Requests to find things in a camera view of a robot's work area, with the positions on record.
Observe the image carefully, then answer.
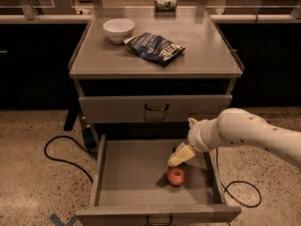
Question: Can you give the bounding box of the black middle drawer handle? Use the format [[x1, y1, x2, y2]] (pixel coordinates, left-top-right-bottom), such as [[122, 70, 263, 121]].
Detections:
[[145, 216, 173, 226]]

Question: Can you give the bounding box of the white ceramic bowl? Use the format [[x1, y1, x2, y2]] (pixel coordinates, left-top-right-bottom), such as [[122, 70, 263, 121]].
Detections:
[[103, 19, 135, 44]]

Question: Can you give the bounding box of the black cable on right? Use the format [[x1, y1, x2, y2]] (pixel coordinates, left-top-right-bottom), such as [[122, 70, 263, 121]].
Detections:
[[214, 147, 262, 209]]

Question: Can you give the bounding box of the black top drawer handle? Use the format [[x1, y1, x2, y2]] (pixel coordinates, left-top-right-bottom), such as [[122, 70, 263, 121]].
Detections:
[[144, 104, 169, 112]]

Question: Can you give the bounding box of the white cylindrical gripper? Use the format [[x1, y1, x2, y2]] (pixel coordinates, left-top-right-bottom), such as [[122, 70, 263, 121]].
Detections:
[[167, 118, 220, 167]]

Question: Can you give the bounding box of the open grey middle drawer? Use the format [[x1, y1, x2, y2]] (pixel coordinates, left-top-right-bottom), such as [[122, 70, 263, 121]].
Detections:
[[76, 137, 241, 226]]

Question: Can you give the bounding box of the green white soda can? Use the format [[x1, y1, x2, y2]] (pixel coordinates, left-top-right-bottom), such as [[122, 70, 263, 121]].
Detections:
[[154, 0, 177, 11]]

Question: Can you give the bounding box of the black cable on left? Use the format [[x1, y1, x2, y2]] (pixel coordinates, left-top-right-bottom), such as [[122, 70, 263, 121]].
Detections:
[[43, 135, 99, 185]]

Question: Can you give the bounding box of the grey drawer cabinet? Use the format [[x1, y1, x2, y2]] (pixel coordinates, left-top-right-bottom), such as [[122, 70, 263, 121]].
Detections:
[[70, 7, 243, 139]]

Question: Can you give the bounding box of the black drawer handle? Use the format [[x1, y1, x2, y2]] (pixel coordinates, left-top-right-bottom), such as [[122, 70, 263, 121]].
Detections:
[[145, 216, 173, 226], [144, 104, 169, 112]]

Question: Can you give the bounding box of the blue power adapter box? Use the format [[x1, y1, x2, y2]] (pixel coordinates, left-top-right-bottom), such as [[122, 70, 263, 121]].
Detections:
[[82, 127, 96, 149]]

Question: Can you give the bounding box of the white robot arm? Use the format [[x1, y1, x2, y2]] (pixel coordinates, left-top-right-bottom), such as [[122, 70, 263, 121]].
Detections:
[[167, 108, 301, 168]]

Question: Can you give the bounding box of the red apple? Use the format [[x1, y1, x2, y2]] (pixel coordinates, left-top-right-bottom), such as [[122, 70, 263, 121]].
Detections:
[[167, 167, 185, 186]]

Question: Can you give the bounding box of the blue chip bag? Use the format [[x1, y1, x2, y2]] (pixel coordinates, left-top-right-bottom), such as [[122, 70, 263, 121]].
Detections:
[[124, 32, 185, 67]]

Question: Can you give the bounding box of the closed grey top drawer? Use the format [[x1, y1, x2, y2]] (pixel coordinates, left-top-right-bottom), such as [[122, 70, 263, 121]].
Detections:
[[79, 95, 232, 123]]

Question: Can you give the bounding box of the black cable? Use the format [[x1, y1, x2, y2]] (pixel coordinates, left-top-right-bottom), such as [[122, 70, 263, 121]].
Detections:
[[43, 135, 99, 185], [214, 147, 262, 209]]

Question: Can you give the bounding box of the blue tape floor mark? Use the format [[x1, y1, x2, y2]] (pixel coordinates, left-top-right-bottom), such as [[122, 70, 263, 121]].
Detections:
[[49, 213, 79, 226]]

